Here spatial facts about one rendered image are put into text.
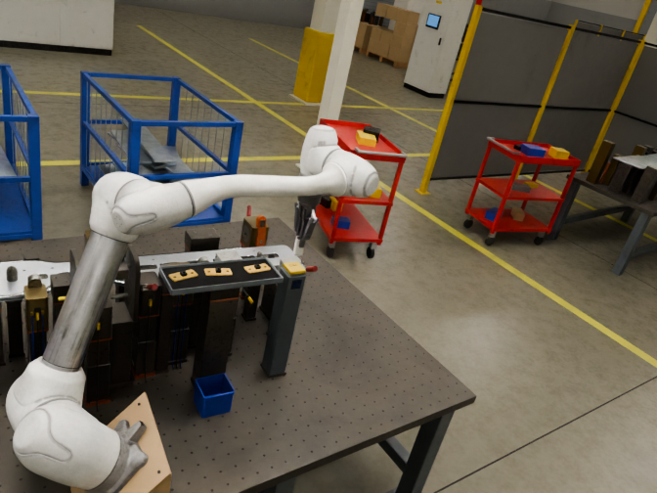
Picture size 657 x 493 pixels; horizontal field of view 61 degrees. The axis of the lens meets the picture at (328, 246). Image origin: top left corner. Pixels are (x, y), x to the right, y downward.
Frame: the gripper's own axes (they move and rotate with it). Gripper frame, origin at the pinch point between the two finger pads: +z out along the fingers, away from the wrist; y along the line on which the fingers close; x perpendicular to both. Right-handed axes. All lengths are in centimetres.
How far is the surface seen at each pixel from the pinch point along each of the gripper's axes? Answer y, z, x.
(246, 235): 51, 24, -6
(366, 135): 205, 29, -171
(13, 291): 27, 24, 83
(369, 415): -32, 54, -24
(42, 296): 11, 17, 77
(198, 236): 48, 21, 17
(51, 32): 829, 96, -22
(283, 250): 36.7, 24.2, -16.2
